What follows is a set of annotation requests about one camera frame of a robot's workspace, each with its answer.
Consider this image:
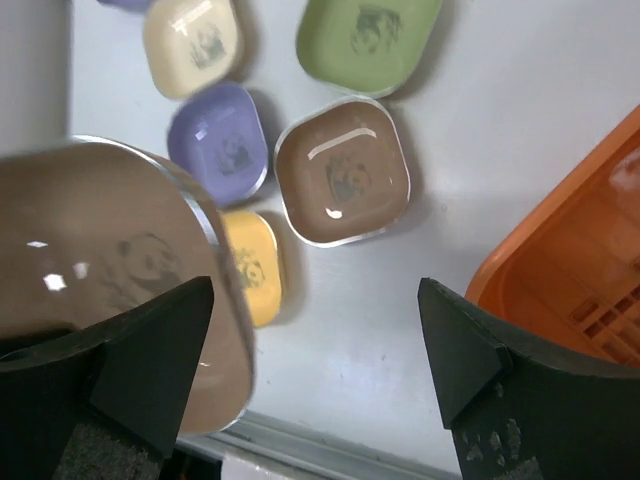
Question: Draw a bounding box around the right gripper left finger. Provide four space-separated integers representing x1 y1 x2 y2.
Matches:
1 276 214 479

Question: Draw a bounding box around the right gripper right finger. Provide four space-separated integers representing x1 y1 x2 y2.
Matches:
417 278 639 479

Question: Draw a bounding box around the brown plate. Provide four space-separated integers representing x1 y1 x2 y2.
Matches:
273 96 411 248
1 136 254 434

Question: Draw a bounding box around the yellow plate front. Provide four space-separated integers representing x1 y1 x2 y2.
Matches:
222 210 283 328

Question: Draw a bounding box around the purple plate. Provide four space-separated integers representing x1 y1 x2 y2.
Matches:
98 0 153 13
167 82 269 208

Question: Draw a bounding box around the orange plastic bin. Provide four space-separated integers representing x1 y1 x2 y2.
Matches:
465 110 639 367

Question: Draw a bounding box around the cream plate middle left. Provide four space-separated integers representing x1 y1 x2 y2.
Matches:
143 0 244 100

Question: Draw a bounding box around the green plate middle right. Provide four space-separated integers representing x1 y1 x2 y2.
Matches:
296 0 442 99

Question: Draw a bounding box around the aluminium rail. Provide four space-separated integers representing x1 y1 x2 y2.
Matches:
177 411 460 479

